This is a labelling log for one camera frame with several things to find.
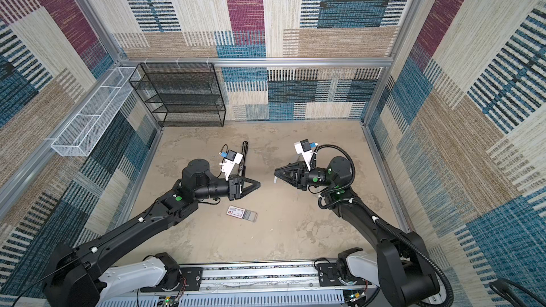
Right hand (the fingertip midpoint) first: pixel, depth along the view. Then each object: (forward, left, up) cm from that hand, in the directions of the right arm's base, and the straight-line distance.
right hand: (276, 176), depth 68 cm
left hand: (-2, +6, -1) cm, 6 cm away
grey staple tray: (-2, +11, -26) cm, 28 cm away
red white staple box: (-1, +17, -25) cm, 30 cm away
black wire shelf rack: (+54, +47, -8) cm, 72 cm away
